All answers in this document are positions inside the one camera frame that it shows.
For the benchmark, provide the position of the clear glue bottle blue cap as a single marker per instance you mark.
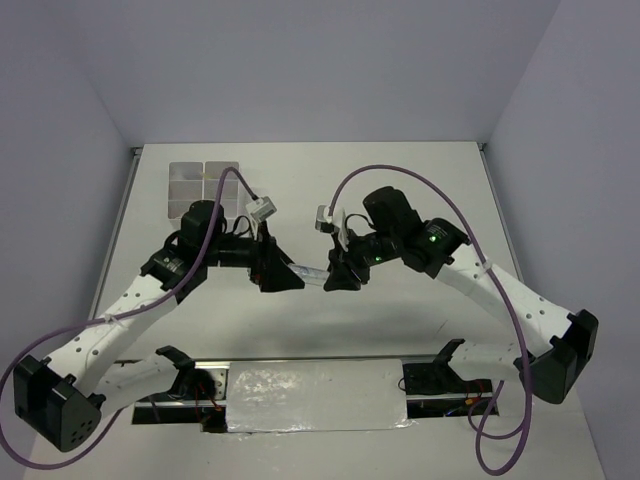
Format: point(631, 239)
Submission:
point(309, 275)

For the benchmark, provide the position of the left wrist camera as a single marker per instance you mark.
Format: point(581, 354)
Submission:
point(260, 209)

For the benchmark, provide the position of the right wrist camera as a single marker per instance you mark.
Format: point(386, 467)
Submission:
point(333, 222)

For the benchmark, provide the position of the left white divided container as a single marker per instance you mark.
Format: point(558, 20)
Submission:
point(185, 186)

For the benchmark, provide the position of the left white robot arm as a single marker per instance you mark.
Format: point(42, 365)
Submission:
point(65, 395)

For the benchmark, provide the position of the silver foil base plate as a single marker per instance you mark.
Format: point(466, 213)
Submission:
point(315, 396)

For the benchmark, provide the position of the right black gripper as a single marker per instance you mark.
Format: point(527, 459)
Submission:
point(341, 277)

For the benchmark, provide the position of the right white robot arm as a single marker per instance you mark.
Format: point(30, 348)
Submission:
point(558, 343)

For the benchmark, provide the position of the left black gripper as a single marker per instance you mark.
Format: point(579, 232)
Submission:
point(265, 251)

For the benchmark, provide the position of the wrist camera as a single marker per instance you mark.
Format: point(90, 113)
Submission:
point(260, 209)
point(333, 222)

